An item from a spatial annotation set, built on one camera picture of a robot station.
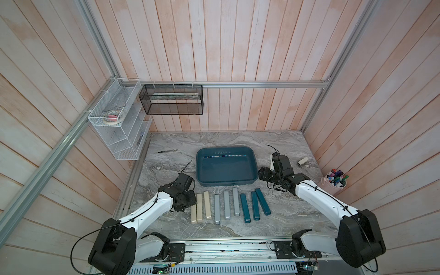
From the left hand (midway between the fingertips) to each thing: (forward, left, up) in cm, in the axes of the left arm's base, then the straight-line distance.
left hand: (190, 204), depth 85 cm
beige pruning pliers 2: (-2, -5, 0) cm, 5 cm away
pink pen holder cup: (+8, -72, +9) cm, 73 cm away
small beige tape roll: (+26, -65, +1) cm, 71 cm away
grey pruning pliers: (-2, -14, 0) cm, 14 cm away
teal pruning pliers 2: (0, -33, -1) cm, 33 cm away
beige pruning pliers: (-5, -2, 0) cm, 5 cm away
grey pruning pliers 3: (-1, -23, +1) cm, 23 cm away
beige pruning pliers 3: (-3, -9, 0) cm, 9 cm away
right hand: (+15, -37, +8) cm, 41 cm away
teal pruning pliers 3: (+2, -37, 0) cm, 37 cm away
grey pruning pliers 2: (-1, -18, 0) cm, 18 cm away
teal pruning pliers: (-2, -28, 0) cm, 28 cm away
